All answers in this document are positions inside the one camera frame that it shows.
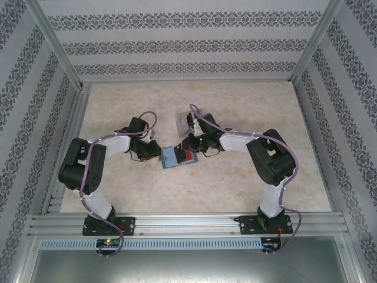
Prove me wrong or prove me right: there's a teal leather card holder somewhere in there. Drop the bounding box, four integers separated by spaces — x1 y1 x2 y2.
160 146 199 170

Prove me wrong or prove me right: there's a black VIP card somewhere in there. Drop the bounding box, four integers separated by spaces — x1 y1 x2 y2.
173 145 186 162

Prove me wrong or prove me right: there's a clear acrylic card stand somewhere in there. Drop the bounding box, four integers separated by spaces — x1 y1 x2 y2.
176 109 204 138

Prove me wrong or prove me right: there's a silver VIP card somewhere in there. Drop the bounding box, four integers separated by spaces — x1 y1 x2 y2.
176 114 189 136

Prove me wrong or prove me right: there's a left circuit board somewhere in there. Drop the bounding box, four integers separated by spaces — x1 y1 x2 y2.
96 238 121 248

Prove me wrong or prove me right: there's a circuit board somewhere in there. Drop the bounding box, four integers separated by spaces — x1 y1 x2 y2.
262 237 281 251
96 238 121 248

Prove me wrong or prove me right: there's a grey metal sheet panel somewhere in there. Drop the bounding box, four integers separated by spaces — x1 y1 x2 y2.
28 249 356 283

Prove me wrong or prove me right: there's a right circuit board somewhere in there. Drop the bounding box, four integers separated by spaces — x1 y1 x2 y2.
262 237 281 251

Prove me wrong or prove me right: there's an aluminium frame crossbar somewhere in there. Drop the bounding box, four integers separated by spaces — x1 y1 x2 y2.
78 77 293 87

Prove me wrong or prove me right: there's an aluminium side rail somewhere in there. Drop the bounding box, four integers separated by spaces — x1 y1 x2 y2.
40 84 92 215

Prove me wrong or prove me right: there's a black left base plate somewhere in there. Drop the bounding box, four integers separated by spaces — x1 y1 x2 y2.
81 216 137 237

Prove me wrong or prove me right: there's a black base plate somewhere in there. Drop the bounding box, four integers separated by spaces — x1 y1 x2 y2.
238 214 295 236
81 216 137 237

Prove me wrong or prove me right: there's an aluminium mounting rail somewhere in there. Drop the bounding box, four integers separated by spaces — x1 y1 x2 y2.
28 212 346 237

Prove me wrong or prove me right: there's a slotted grey cable duct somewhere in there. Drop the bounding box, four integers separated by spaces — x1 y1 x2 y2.
39 237 263 251

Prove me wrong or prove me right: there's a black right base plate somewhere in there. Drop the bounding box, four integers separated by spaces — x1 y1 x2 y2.
238 214 295 236

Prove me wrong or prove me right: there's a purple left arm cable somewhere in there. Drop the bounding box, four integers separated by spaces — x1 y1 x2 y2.
78 110 158 257

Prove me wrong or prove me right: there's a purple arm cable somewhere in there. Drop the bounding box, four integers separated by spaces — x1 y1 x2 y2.
190 103 303 256
78 110 158 257

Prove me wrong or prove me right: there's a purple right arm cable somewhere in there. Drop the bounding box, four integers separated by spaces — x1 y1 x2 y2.
190 103 303 256

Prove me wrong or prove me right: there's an aluminium frame post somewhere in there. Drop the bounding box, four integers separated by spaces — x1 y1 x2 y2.
341 232 371 283
22 0 85 91
11 232 41 283
287 0 346 84

